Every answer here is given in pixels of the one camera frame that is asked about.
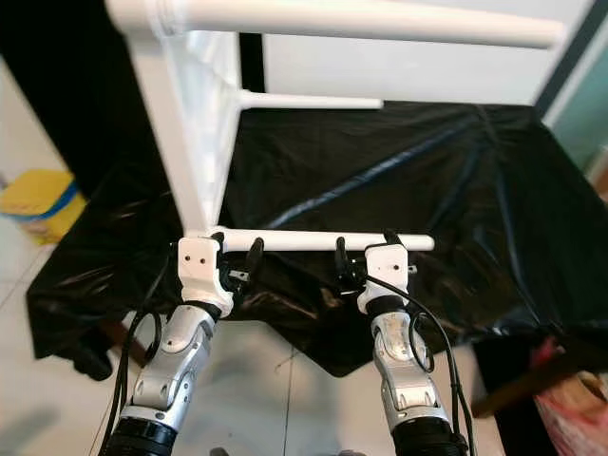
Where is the white plastic table leg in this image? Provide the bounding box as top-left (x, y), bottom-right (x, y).
top-left (214, 227), bottom-right (436, 254)
top-left (109, 0), bottom-right (568, 50)
top-left (237, 89), bottom-right (384, 111)

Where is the white plastic table top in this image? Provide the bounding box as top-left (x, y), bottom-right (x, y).
top-left (104, 0), bottom-right (244, 245)

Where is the black plastic table cover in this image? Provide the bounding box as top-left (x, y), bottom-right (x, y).
top-left (27, 100), bottom-right (608, 378)

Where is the yellow plastic object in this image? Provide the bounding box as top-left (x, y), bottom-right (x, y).
top-left (2, 169), bottom-right (87, 248)

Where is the pink clear plastic bag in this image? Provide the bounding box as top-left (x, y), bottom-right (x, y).
top-left (532, 337), bottom-right (608, 456)

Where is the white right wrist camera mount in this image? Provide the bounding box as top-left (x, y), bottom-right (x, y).
top-left (356, 241), bottom-right (410, 315)

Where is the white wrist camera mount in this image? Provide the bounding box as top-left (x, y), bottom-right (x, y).
top-left (177, 236), bottom-right (237, 320)
top-left (356, 241), bottom-right (410, 315)

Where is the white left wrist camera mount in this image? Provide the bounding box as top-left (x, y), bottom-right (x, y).
top-left (177, 236), bottom-right (237, 320)

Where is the dark grey wall trim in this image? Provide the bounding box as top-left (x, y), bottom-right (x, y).
top-left (532, 0), bottom-right (608, 122)

